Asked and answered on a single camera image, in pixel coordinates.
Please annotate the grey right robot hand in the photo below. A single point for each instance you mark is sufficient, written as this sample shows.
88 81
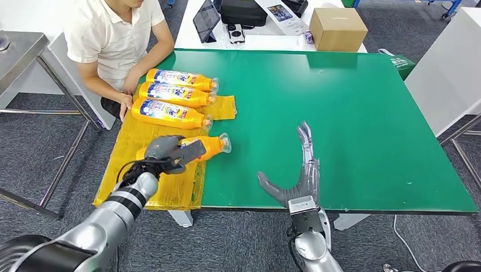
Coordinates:
308 184

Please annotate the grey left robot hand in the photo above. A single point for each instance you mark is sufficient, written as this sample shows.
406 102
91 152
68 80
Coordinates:
161 148

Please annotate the person's right hand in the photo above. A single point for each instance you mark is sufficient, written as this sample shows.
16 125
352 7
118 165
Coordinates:
126 107

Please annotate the person's left hand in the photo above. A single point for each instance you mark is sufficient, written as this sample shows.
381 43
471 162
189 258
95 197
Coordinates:
131 82

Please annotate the orange detergent bottle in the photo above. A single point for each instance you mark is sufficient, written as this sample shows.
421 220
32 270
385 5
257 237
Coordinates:
169 94
212 146
176 79
165 114

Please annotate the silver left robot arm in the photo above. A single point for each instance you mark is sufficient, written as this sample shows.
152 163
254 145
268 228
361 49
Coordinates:
112 217

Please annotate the person's right forearm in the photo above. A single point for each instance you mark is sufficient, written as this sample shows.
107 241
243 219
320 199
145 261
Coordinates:
101 88

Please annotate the person's left forearm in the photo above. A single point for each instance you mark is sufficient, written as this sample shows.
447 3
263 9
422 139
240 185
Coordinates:
154 60

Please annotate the person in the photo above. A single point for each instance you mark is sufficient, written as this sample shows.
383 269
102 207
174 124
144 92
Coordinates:
105 37

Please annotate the white table foot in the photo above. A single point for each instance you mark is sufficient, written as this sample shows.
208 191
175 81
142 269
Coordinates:
349 222
182 219

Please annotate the black tablet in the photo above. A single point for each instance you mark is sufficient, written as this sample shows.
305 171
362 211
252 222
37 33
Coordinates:
206 17

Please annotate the white device with black lenses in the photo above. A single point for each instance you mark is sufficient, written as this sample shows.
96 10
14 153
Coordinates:
236 35

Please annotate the stainless steel table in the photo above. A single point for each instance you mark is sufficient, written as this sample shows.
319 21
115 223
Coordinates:
19 54

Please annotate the black carry case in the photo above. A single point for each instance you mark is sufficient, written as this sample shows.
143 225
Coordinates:
243 12

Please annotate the round metal object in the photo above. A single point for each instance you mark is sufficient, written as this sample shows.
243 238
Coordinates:
3 41

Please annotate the small purple packet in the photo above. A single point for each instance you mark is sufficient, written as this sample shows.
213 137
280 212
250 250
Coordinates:
308 37

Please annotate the brown cardboard box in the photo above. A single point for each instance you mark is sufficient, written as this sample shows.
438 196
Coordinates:
338 30

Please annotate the printed paper leaflet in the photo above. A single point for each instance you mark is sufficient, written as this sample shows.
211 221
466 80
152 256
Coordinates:
287 19

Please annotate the black flat case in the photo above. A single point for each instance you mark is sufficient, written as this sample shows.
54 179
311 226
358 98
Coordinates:
297 5

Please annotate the green crate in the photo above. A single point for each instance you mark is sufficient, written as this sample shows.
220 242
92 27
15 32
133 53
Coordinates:
349 2

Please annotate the blue wheeled cart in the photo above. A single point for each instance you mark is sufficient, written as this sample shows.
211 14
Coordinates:
454 6

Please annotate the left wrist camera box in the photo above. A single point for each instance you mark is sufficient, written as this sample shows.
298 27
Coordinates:
191 152

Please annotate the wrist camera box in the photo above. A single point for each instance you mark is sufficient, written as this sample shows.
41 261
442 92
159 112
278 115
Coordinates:
191 152
306 217

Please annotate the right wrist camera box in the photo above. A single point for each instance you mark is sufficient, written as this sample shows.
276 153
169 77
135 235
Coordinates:
306 217

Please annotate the steel table leg frame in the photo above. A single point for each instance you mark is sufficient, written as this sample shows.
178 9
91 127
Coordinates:
467 162

